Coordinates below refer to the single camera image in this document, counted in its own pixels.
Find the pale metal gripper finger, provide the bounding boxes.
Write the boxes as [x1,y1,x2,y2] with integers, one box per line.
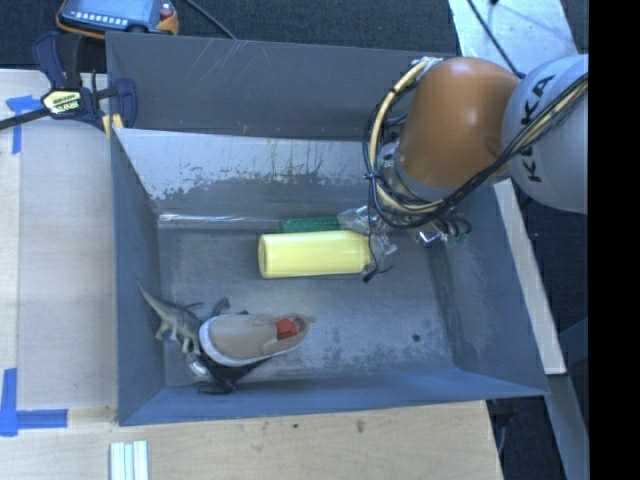
[337,206,384,235]
[366,232,400,275]

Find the clear and green stick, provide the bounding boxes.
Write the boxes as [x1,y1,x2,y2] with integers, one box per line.
[158,211,344,233]

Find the yellow plastic bottle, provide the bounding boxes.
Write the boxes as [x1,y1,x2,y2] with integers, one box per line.
[257,229,374,280]

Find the grey metal bin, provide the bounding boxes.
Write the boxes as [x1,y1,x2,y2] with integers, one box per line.
[104,31,552,428]

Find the beige slip-on shoe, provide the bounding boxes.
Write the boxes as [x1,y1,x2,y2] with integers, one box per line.
[198,312,317,368]

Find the black sunglasses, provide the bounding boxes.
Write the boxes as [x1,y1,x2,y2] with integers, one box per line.
[187,351,274,396]

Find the grey toy dinosaur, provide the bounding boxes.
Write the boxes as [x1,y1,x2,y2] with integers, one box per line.
[136,280,231,355]

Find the pale wood board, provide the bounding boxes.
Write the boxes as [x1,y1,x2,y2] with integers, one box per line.
[17,117,120,412]

